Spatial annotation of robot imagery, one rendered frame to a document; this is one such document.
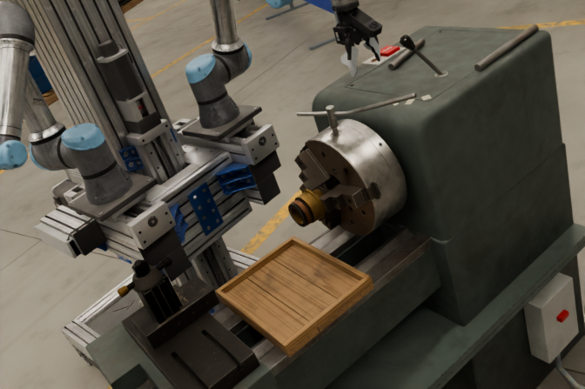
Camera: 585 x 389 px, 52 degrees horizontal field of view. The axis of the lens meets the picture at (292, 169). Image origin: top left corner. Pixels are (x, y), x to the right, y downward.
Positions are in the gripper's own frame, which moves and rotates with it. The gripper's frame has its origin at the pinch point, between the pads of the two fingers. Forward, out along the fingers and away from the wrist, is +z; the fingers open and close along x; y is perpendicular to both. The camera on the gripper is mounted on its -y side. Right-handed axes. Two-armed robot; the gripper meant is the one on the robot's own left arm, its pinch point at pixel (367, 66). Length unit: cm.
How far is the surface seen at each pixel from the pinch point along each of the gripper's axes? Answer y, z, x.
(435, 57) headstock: -10.7, 4.1, -17.7
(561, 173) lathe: -34, 53, -39
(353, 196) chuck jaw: -25.3, 17.9, 35.4
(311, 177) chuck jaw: -9.6, 15.6, 36.6
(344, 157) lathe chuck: -21.0, 9.3, 31.9
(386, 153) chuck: -25.2, 12.9, 21.3
